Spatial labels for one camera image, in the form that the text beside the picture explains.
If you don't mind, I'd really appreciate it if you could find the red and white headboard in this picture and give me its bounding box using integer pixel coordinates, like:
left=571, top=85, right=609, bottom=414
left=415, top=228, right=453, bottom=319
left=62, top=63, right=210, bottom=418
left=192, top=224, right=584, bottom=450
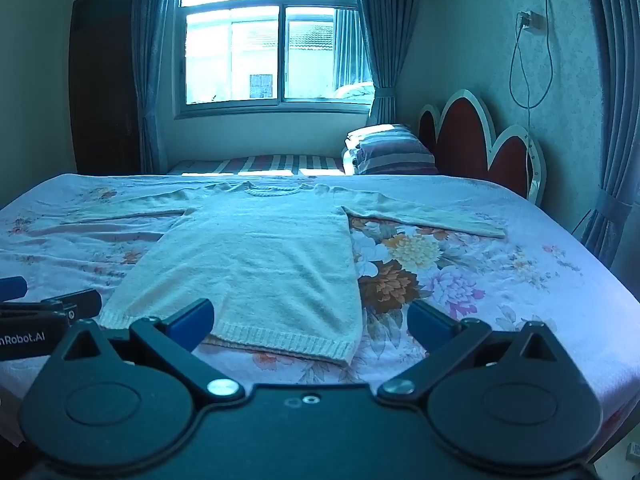
left=417, top=89, right=547, bottom=206

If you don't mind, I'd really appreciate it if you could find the window with sliding panes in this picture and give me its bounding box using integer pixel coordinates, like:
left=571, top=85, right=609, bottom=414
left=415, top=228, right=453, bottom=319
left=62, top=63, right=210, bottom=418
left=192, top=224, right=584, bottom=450
left=172, top=0, right=377, bottom=120

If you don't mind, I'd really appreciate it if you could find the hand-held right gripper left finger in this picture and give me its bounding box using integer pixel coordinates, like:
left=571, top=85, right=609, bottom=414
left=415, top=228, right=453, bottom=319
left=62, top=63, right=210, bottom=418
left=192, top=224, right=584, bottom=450
left=49, top=298, right=247, bottom=404

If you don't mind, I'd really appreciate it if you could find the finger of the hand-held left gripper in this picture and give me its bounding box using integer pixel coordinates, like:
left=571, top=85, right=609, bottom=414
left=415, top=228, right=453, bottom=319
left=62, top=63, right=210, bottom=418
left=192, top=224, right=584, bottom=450
left=42, top=289, right=103, bottom=322
left=0, top=276, right=29, bottom=304

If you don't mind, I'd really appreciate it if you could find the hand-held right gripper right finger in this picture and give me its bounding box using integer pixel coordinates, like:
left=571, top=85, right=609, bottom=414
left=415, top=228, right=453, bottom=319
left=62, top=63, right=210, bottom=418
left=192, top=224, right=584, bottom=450
left=377, top=300, right=572, bottom=404

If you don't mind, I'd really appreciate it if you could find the floral bed blanket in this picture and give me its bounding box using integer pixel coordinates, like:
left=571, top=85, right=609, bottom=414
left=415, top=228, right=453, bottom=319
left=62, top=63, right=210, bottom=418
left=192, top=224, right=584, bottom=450
left=0, top=172, right=640, bottom=443

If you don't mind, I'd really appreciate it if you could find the wall socket with charger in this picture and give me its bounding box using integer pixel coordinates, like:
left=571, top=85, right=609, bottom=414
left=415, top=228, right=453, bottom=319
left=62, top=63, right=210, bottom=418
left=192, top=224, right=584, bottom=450
left=517, top=10, right=547, bottom=36

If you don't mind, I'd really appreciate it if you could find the blue pleated curtain with tieback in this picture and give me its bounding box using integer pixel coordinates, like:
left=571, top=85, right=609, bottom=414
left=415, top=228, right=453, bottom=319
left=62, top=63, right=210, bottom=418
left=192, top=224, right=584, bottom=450
left=575, top=0, right=640, bottom=272

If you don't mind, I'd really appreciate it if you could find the striped bed sheet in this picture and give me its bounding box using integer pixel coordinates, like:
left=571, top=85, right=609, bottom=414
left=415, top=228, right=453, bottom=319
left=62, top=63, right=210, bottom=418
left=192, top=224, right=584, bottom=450
left=167, top=154, right=351, bottom=177

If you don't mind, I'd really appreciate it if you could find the blue window curtain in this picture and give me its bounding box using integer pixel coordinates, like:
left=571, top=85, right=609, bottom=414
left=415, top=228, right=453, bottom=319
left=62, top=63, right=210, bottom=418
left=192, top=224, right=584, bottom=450
left=131, top=0, right=185, bottom=174
left=350, top=0, right=401, bottom=128

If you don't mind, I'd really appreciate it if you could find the cream knitted sweater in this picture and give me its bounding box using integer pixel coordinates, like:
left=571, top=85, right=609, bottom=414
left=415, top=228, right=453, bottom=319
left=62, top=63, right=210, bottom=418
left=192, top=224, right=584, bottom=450
left=60, top=180, right=507, bottom=367

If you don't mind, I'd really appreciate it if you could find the dark wooden wardrobe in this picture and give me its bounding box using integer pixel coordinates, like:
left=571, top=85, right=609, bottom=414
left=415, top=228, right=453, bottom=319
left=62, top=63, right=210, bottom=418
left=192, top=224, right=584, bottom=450
left=69, top=0, right=143, bottom=177

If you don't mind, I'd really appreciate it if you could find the light cloth bundle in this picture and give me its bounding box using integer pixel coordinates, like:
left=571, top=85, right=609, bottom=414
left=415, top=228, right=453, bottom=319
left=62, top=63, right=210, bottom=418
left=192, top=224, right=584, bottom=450
left=334, top=82, right=376, bottom=102

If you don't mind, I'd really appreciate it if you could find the white charging cable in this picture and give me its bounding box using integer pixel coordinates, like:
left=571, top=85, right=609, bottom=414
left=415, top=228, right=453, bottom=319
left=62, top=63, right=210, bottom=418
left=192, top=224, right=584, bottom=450
left=509, top=0, right=557, bottom=196

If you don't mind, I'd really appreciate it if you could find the striped folded pillow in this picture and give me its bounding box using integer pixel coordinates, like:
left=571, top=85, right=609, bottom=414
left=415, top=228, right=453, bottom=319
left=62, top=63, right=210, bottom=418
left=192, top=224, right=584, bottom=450
left=342, top=124, right=440, bottom=177

